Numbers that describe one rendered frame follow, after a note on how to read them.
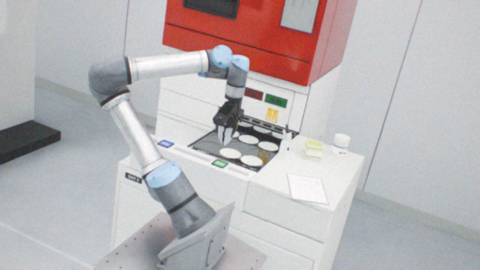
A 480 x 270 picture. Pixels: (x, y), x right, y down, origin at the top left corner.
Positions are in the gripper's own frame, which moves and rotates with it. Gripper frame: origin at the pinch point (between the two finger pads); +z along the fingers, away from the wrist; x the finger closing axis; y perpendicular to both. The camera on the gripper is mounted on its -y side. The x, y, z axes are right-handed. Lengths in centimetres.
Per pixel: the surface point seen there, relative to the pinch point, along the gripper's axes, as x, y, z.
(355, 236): -49, 151, 106
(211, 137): 21.5, 34.9, 15.8
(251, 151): 0.1, 34.8, 15.9
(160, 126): 64, 57, 31
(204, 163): 5.2, -3.2, 9.7
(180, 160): 15.6, -4.6, 11.7
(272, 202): -26.4, -3.6, 15.0
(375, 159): -41, 208, 68
